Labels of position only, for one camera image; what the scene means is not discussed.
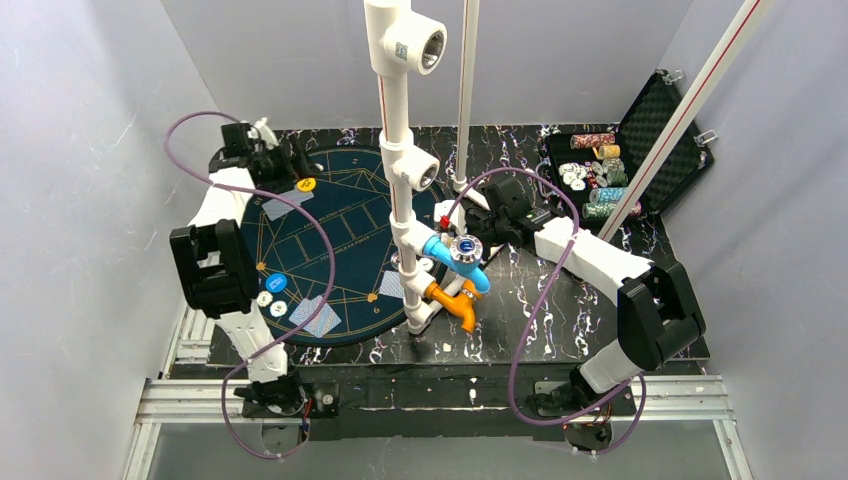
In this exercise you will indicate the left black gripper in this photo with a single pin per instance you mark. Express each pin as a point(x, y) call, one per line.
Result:
point(282, 166)

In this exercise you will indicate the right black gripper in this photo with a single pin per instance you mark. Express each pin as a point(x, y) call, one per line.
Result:
point(479, 221)

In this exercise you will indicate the blue back card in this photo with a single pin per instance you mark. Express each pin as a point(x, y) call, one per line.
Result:
point(275, 209)
point(391, 285)
point(298, 197)
point(325, 321)
point(306, 311)

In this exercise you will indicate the yellow button chip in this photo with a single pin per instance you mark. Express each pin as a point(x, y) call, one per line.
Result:
point(306, 185)

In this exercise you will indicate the blue button chip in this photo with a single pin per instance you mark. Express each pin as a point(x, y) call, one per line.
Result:
point(276, 282)

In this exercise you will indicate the grey white poker chip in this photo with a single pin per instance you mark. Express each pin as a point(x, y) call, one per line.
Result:
point(278, 309)

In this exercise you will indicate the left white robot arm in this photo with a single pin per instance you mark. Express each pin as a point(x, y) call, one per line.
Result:
point(217, 272)

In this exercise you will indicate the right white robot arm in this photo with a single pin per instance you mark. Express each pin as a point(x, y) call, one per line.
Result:
point(657, 312)

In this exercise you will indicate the blue pipe valve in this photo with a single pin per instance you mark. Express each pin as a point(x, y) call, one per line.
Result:
point(463, 256)

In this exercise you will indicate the loose white chips pile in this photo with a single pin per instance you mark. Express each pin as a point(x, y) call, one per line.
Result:
point(579, 177)

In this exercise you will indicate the green pink chip row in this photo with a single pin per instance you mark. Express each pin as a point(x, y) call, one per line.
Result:
point(605, 210)

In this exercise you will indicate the light blue chip row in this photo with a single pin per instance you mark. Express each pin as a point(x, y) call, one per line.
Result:
point(606, 195)

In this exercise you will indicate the orange pipe valve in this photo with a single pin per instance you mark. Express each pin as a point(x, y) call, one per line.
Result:
point(460, 304)

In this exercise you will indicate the round blue poker mat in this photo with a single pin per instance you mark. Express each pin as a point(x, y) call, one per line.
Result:
point(337, 251)

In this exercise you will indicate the red chip row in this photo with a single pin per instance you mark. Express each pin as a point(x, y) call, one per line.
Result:
point(592, 140)

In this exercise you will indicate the black chip case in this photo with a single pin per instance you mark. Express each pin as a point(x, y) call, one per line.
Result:
point(636, 134)

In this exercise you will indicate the green chip stack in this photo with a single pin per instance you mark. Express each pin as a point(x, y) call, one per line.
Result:
point(615, 173)

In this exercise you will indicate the yellow chip stack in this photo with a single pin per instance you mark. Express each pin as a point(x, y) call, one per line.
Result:
point(608, 151)

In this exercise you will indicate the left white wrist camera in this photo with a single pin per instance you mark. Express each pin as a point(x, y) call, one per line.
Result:
point(261, 131)

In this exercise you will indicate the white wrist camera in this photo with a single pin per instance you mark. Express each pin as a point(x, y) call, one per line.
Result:
point(261, 131)
point(448, 218)

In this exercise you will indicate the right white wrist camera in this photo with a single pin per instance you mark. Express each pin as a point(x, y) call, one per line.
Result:
point(448, 218)

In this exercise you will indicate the white PVC pipe frame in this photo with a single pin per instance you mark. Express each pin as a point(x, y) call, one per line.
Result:
point(401, 41)

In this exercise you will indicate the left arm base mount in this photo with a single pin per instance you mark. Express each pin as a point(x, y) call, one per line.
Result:
point(289, 399)

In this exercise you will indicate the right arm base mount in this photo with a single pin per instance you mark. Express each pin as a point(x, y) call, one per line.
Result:
point(571, 398)

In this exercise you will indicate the aluminium frame rail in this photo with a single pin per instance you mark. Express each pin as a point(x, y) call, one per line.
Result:
point(434, 406)

